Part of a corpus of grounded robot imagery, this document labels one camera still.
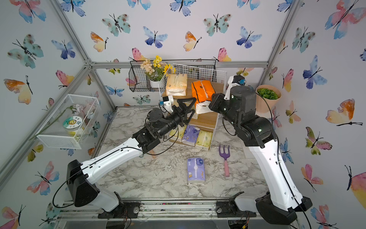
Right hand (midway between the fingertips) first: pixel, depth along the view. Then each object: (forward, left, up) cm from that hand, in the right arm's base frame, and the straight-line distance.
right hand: (213, 93), depth 57 cm
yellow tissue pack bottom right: (+5, 0, -44) cm, 45 cm away
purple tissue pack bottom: (+9, +10, -44) cm, 46 cm away
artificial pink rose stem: (+5, +65, -19) cm, 68 cm away
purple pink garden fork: (-2, -14, -49) cm, 51 cm away
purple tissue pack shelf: (-15, +5, -44) cm, 46 cm away
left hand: (-2, +7, -4) cm, 8 cm away
